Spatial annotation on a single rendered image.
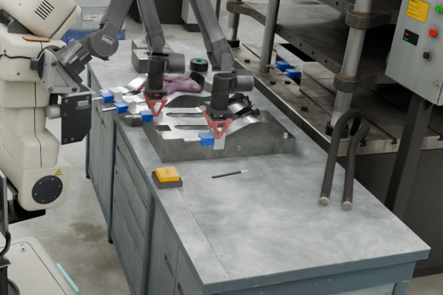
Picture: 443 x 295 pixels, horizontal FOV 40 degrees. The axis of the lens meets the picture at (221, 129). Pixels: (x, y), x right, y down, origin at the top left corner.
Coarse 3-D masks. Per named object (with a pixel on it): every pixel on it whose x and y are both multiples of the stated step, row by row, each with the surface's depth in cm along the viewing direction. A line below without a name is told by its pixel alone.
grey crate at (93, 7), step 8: (80, 0) 563; (88, 0) 566; (96, 0) 569; (104, 0) 572; (88, 8) 531; (96, 8) 534; (104, 8) 537; (80, 16) 532; (88, 16) 535; (96, 16) 538; (72, 24) 533; (80, 24) 536; (88, 24) 538; (96, 24) 541
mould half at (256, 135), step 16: (176, 112) 224; (192, 112) 226; (144, 128) 224; (240, 128) 210; (256, 128) 213; (272, 128) 226; (160, 144) 206; (176, 144) 204; (192, 144) 206; (224, 144) 211; (240, 144) 213; (256, 144) 216; (272, 144) 218; (288, 144) 221; (176, 160) 207; (192, 160) 209
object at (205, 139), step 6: (204, 132) 196; (210, 132) 197; (186, 138) 192; (192, 138) 193; (198, 138) 194; (204, 138) 192; (210, 138) 193; (222, 138) 194; (204, 144) 193; (210, 144) 194; (216, 144) 194; (222, 144) 195
